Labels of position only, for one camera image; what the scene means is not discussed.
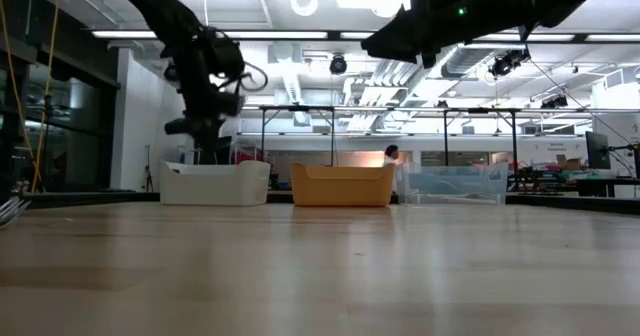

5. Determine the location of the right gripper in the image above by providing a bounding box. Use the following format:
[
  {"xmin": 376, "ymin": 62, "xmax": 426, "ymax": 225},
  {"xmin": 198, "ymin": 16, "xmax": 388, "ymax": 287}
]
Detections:
[{"xmin": 360, "ymin": 0, "xmax": 535, "ymax": 71}]

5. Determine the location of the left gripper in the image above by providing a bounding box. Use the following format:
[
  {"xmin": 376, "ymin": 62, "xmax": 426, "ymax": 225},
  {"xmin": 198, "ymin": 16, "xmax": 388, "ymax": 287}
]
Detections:
[{"xmin": 163, "ymin": 74, "xmax": 247, "ymax": 166}]

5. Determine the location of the black computer monitor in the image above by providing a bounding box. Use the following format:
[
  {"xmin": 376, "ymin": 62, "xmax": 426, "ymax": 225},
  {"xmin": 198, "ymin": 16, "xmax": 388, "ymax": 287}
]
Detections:
[
  {"xmin": 585, "ymin": 130, "xmax": 612, "ymax": 171},
  {"xmin": 219, "ymin": 135, "xmax": 234, "ymax": 166}
]

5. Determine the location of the white plastic bin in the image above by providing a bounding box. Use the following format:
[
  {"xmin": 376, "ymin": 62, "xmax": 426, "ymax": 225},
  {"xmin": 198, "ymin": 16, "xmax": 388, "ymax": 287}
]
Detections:
[{"xmin": 158, "ymin": 159, "xmax": 272, "ymax": 207}]

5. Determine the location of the small black tripod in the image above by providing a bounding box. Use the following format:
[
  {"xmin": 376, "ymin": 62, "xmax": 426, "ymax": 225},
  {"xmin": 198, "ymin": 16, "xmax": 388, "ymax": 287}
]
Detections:
[{"xmin": 142, "ymin": 144, "xmax": 155, "ymax": 193}]

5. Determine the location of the person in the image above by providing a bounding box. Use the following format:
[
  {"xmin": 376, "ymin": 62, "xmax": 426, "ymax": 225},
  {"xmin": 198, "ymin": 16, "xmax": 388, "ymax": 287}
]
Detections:
[{"xmin": 382, "ymin": 144, "xmax": 407, "ymax": 195}]

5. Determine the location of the black ceiling spotlight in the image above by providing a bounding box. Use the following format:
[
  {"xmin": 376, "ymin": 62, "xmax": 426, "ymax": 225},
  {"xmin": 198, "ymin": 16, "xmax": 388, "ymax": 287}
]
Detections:
[
  {"xmin": 488, "ymin": 48, "xmax": 532, "ymax": 79},
  {"xmin": 539, "ymin": 94, "xmax": 570, "ymax": 110}
]

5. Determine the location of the orange plastic bin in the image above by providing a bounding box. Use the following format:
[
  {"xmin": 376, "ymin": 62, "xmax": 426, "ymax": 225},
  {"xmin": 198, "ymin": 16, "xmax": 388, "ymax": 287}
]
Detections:
[{"xmin": 289, "ymin": 162, "xmax": 396, "ymax": 208}]

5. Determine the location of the clear plastic bin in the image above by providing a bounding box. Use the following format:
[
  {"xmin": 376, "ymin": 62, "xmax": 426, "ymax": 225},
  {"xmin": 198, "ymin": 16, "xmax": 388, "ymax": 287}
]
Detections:
[{"xmin": 397, "ymin": 161, "xmax": 510, "ymax": 206}]

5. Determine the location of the dark background desk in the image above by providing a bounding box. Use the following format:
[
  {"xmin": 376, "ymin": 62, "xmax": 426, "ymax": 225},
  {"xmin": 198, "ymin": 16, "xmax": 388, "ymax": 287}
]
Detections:
[{"xmin": 514, "ymin": 174, "xmax": 640, "ymax": 198}]

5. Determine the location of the black overhead camera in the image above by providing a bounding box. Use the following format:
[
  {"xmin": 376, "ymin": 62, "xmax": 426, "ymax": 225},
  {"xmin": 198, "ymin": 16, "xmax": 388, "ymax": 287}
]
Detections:
[{"xmin": 328, "ymin": 53, "xmax": 349, "ymax": 76}]

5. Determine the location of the black overhead frame bar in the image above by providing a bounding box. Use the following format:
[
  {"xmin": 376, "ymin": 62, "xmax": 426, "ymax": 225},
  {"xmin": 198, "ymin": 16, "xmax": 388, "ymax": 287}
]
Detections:
[{"xmin": 89, "ymin": 28, "xmax": 640, "ymax": 45}]

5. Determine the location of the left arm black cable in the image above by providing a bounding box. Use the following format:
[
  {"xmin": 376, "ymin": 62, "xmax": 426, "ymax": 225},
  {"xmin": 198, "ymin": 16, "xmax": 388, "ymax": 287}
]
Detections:
[{"xmin": 234, "ymin": 61, "xmax": 270, "ymax": 94}]

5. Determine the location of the black background table frame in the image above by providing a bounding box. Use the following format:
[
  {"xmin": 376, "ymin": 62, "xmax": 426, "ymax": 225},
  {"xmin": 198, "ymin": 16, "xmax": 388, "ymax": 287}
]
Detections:
[
  {"xmin": 259, "ymin": 104, "xmax": 336, "ymax": 167},
  {"xmin": 442, "ymin": 106, "xmax": 519, "ymax": 177}
]

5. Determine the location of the white ring light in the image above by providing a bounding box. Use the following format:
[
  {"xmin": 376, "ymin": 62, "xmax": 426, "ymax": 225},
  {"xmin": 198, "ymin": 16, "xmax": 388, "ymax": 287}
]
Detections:
[{"xmin": 290, "ymin": 0, "xmax": 320, "ymax": 18}]

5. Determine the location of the yellow cable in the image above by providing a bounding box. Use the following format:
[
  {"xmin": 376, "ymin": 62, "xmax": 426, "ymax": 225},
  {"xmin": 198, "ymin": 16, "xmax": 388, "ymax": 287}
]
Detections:
[{"xmin": 0, "ymin": 0, "xmax": 61, "ymax": 193}]

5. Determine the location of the white-handled fork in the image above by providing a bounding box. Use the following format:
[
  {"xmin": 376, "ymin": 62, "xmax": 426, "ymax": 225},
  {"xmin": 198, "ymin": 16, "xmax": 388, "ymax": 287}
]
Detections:
[{"xmin": 0, "ymin": 197, "xmax": 32, "ymax": 229}]

